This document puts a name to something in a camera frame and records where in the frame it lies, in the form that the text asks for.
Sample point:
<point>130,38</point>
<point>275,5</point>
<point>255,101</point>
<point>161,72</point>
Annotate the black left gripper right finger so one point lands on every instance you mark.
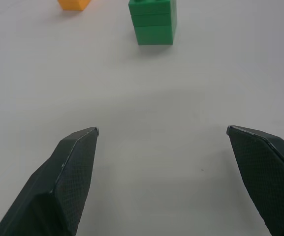
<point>269,177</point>

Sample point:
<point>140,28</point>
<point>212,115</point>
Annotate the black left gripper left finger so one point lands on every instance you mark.
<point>58,186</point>

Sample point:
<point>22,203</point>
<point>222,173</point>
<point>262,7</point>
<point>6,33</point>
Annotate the yellow toy block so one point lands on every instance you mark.
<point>74,4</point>

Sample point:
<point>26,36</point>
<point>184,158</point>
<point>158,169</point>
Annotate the green toy block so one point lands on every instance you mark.
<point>154,22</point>

